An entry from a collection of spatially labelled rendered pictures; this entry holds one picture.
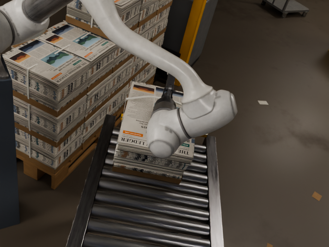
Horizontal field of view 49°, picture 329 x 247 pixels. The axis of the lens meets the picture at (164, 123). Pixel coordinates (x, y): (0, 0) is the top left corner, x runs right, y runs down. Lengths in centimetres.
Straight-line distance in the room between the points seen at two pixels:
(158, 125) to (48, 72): 101
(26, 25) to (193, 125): 83
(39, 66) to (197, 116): 116
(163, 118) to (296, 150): 242
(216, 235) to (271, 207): 140
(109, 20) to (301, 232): 211
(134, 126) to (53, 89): 69
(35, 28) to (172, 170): 79
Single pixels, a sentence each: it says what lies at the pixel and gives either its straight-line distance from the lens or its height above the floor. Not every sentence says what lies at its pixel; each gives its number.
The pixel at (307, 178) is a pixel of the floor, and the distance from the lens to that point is 320.
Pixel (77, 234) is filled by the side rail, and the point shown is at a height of 80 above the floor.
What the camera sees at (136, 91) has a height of 105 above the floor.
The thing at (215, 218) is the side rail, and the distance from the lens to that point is 148.
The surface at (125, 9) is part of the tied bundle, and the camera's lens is 228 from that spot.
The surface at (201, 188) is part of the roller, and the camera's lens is 156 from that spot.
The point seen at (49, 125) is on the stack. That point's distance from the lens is 212.
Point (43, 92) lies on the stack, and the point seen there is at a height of 73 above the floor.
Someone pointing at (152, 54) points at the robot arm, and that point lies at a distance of 106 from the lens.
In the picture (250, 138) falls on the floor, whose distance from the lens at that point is 328.
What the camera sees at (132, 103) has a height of 106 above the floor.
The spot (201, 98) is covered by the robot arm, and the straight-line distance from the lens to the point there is 104.
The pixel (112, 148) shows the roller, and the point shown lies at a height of 80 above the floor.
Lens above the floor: 192
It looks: 38 degrees down
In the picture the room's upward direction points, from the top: 16 degrees clockwise
